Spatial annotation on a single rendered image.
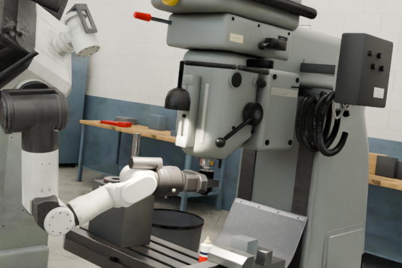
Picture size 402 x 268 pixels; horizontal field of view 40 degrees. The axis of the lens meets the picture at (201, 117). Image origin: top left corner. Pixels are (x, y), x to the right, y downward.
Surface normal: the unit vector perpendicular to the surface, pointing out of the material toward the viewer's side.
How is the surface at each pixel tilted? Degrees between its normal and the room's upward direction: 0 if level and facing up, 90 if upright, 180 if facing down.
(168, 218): 86
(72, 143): 90
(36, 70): 95
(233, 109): 90
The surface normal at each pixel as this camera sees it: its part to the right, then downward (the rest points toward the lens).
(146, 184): 0.53, 0.15
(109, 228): -0.75, -0.05
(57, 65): 0.83, -0.43
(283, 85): 0.73, 0.11
